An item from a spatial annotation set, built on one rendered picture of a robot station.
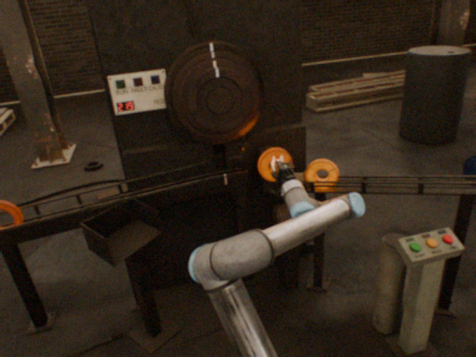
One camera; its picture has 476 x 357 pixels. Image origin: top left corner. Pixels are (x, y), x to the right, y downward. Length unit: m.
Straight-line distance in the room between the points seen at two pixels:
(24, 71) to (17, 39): 0.30
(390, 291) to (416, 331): 0.20
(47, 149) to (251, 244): 3.75
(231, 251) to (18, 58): 3.69
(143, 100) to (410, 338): 1.64
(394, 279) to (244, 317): 0.88
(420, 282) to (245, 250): 0.89
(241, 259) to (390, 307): 1.07
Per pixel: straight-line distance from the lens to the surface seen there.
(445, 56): 4.12
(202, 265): 1.15
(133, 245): 1.74
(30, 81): 4.48
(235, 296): 1.18
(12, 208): 2.08
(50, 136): 4.60
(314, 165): 1.89
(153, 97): 1.91
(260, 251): 1.08
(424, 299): 1.83
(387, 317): 2.04
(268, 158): 1.71
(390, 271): 1.85
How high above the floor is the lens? 1.55
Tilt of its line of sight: 27 degrees down
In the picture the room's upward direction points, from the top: 5 degrees counter-clockwise
